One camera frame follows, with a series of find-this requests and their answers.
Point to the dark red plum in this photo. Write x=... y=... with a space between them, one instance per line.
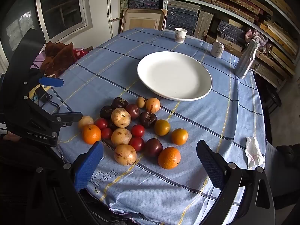
x=133 y=110

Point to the small orange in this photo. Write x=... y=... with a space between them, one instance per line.
x=179 y=136

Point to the yellow passion fruit front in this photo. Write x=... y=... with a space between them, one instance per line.
x=125 y=155

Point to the white drink can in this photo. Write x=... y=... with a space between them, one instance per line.
x=217 y=49

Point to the large orange tangerine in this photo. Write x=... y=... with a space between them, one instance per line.
x=169 y=158

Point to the white framed window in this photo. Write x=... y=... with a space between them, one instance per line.
x=62 y=20

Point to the dark purple plum front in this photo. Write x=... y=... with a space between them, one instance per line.
x=153 y=147

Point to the white ceramic plate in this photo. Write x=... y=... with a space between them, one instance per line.
x=175 y=76

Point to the red tomato front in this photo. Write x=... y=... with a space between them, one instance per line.
x=137 y=143

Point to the crumpled white tissue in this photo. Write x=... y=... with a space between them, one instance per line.
x=253 y=154

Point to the small tan longan fruit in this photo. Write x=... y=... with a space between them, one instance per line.
x=140 y=102

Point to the framed wooden panel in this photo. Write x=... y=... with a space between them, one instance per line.
x=143 y=18

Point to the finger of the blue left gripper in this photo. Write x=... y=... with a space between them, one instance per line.
x=50 y=81
x=67 y=118

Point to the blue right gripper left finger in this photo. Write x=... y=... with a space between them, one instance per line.
x=85 y=165

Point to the white paper cup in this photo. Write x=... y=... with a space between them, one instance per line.
x=180 y=35

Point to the pale orange round fruit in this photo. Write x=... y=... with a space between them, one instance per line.
x=152 y=105

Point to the red cherry tomato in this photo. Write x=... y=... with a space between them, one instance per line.
x=101 y=123

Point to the yellow passion fruit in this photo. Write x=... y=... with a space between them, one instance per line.
x=121 y=136
x=85 y=120
x=121 y=117
x=125 y=155

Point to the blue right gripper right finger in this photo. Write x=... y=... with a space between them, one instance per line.
x=213 y=164

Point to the silver ribbed bottle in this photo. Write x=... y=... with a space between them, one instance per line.
x=246 y=60

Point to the pink crumpled cloth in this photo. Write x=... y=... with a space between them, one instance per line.
x=253 y=34

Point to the red tomato low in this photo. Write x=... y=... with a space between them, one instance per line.
x=106 y=133

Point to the yellow green orange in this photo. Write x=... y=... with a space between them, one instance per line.
x=161 y=127

